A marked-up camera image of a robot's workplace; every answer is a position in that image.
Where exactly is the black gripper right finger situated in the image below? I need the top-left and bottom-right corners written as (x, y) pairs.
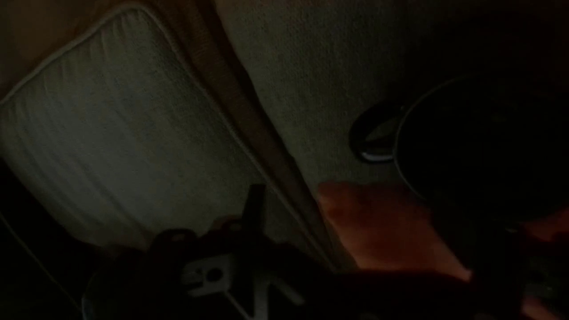
top-left (434, 193), bottom-right (539, 281)

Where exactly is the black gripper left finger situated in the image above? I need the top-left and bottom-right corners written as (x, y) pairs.
top-left (242, 184), bottom-right (267, 241)

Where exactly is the orange pillow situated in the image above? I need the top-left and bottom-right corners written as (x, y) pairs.
top-left (317, 180), bottom-right (569, 320)

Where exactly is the beige piped sofa cushion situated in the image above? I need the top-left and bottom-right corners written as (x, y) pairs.
top-left (0, 2), bottom-right (269, 251)

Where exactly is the thin white cable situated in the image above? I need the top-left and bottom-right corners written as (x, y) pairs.
top-left (0, 212), bottom-right (85, 310)

